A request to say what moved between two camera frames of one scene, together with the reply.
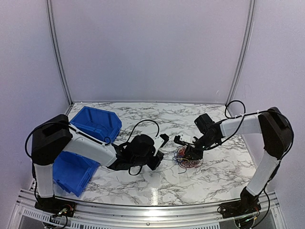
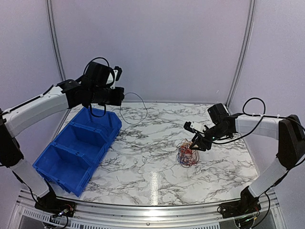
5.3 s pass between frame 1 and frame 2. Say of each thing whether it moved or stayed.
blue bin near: stayed
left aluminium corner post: stayed
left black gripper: moved
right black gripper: moved
